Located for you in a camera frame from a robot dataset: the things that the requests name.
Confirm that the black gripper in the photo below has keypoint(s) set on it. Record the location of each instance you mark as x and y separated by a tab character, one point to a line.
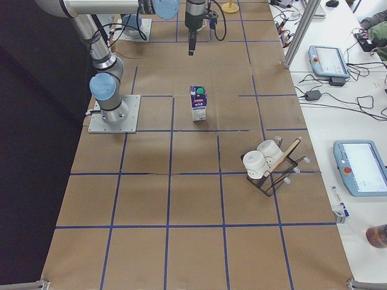
192	21

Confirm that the blue white milk carton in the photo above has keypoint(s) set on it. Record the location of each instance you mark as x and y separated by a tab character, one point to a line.
198	100

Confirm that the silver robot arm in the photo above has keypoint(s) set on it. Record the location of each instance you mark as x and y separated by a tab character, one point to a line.
81	14
163	9

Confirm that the white cup rear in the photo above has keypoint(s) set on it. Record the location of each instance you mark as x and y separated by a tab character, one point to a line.
271	151

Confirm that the white cup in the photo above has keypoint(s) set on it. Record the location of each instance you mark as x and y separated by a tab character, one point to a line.
271	151
255	164

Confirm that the white cup front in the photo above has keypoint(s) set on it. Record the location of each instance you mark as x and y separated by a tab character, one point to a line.
255	164

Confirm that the wooden round stand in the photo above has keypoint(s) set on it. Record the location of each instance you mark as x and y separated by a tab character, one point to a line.
230	7

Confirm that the black power adapter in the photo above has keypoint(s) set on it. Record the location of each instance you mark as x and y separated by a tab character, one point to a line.
312	95

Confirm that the far teach pendant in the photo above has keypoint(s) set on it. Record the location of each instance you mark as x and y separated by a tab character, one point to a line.
327	61

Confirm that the teach pendant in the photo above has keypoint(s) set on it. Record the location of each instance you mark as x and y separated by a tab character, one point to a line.
361	167
327	61

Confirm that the near teach pendant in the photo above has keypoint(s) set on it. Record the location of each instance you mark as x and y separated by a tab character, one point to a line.
361	167

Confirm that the small blue white box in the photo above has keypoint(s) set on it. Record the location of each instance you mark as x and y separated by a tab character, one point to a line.
339	209

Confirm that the brown glass jar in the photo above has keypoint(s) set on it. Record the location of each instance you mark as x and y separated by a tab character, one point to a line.
376	236

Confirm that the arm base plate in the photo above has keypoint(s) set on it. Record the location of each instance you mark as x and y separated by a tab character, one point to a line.
122	120
131	33

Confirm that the aluminium frame post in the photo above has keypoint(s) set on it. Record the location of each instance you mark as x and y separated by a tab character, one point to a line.
300	32

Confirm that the wooden rack handle stick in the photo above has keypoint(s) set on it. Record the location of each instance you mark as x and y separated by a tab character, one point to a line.
286	154

